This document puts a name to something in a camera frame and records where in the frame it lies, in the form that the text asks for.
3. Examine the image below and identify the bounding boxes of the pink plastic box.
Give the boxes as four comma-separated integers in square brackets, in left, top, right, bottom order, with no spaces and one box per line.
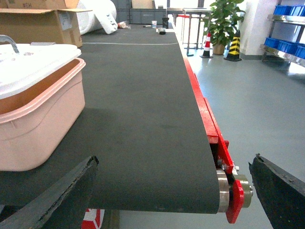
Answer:
[0,58,86,171]

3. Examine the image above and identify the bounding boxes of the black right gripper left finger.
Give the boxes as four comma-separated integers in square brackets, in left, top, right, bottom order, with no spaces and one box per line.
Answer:
[0,156,99,229]

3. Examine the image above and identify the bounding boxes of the white foam roll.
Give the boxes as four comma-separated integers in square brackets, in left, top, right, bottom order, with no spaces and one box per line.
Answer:
[77,0,118,35]

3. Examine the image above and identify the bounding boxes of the open cardboard box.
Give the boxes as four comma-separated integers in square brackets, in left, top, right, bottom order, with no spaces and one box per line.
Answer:
[0,0,92,47]

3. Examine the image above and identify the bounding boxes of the black cup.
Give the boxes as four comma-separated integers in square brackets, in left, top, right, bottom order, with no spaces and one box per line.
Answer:
[162,17,169,29]

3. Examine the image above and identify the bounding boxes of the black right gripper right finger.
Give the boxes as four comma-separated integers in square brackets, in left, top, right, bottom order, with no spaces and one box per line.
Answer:
[249,154,305,229]

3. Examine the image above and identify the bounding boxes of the far red white cone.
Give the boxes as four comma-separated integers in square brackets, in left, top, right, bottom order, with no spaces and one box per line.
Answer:
[200,32,213,59]

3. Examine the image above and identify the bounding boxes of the red metal conveyor frame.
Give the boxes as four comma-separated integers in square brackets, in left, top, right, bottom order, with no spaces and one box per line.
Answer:
[82,24,252,224]

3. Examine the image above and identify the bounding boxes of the small steel table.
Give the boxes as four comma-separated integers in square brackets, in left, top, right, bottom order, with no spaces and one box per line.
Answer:
[182,7,212,57]

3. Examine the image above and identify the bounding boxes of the yellow black traffic cone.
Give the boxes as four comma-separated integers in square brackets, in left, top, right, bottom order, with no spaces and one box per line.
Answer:
[224,30,242,62]

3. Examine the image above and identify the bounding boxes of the dark conveyor belt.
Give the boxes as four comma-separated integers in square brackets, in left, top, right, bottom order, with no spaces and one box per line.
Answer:
[0,25,220,214]

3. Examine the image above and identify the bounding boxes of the white box lid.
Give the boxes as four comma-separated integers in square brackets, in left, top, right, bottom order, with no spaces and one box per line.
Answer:
[0,35,81,99]

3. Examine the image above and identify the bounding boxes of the potted green plant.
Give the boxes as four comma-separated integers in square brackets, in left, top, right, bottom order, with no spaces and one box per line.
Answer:
[208,0,244,55]

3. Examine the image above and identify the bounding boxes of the grey plastic crate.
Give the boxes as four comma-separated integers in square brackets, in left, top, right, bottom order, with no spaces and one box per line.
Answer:
[116,9,166,24]

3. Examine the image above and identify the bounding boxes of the white paper cup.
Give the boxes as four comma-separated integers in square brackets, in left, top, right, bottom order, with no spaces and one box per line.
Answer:
[151,21,157,29]

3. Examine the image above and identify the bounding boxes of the steel shelf with blue bins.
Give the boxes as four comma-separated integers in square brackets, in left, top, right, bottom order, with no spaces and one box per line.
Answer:
[260,0,305,67]

